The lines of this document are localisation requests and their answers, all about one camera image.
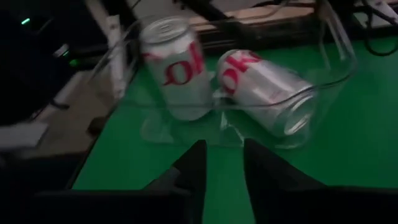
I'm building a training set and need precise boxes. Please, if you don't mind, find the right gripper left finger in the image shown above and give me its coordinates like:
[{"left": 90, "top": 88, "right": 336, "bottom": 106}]
[{"left": 143, "top": 139, "right": 208, "bottom": 194}]

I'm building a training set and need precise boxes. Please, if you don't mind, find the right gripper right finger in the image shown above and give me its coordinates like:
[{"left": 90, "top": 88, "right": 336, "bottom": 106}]
[{"left": 243, "top": 138, "right": 331, "bottom": 194}]

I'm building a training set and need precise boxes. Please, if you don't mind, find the silver Diet Coke can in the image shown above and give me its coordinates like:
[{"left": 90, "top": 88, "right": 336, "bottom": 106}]
[
  {"left": 139, "top": 15, "right": 215, "bottom": 122},
  {"left": 216, "top": 49, "right": 318, "bottom": 139}
]

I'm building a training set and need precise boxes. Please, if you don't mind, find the clear plastic bin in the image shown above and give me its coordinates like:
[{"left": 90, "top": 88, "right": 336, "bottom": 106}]
[{"left": 90, "top": 0, "right": 358, "bottom": 150}]

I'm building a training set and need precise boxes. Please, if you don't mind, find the green table mat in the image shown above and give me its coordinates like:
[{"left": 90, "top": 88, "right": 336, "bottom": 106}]
[{"left": 71, "top": 37, "right": 398, "bottom": 224}]

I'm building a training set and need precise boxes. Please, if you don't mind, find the black device with green light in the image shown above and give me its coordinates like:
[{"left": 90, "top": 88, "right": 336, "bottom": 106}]
[{"left": 0, "top": 0, "right": 109, "bottom": 125}]

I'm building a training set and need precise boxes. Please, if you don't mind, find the black cable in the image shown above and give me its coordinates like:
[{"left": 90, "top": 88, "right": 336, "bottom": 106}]
[{"left": 362, "top": 0, "right": 398, "bottom": 58}]

